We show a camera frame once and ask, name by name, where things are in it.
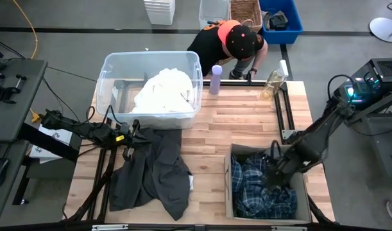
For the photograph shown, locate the person's hand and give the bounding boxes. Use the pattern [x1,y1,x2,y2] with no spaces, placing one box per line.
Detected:
[244,67,258,81]

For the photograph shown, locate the white cardboard box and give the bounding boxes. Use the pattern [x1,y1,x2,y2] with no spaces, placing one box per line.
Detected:
[28,124,74,164]

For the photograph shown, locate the yellow cable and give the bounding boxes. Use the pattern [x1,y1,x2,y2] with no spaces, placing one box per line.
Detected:
[11,0,39,60]

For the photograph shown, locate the black aluminium frame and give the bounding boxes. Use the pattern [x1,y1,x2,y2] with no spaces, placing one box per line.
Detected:
[66,117,120,223]
[201,79,297,144]

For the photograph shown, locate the stacked white bins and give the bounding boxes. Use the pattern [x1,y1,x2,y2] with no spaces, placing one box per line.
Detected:
[143,0,176,26]

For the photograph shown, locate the round white base plate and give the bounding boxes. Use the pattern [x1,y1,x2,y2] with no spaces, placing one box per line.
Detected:
[369,17,392,44]

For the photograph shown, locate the black computer case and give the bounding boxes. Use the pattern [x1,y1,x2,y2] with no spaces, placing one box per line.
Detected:
[334,57,392,107]

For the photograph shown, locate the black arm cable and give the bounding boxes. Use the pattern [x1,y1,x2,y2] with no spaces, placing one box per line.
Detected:
[327,74,357,101]

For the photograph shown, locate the small clear plastic bin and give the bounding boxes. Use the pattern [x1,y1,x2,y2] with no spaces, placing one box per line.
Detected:
[198,0,232,30]

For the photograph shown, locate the dark clothes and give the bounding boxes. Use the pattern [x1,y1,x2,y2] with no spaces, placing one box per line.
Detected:
[262,10,289,31]

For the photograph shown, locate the purple bottle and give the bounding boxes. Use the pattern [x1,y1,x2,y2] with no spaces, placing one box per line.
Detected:
[209,64,223,96]

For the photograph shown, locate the blue plaid shirt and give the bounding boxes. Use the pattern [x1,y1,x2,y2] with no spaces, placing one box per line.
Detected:
[230,152,298,220]

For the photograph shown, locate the blue plastic bin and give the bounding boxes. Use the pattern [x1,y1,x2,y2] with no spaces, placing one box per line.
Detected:
[259,0,304,45]

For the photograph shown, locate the wicker basket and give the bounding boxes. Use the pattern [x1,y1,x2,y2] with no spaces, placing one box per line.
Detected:
[230,0,264,33]

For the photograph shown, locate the dark grey garment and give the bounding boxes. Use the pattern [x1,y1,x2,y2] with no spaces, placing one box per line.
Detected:
[108,127,194,222]

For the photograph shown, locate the clear spray bottle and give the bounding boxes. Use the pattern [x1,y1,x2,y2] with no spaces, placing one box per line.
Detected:
[260,59,290,102]

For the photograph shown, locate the clear plastic storage bin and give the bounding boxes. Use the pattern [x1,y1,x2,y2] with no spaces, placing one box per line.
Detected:
[96,51,204,130]

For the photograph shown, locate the black clamp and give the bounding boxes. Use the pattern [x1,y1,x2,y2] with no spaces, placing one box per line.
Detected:
[0,73,28,105]

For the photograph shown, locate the person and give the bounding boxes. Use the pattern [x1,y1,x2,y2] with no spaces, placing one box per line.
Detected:
[186,19,269,81]

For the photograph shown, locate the grey fabric box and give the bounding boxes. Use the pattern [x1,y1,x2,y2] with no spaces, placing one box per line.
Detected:
[224,142,312,225]

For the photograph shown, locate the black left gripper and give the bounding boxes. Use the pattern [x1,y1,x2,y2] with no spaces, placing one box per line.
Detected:
[117,119,142,162]

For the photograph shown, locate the grey side table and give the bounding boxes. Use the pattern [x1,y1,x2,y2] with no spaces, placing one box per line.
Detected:
[0,58,49,144]

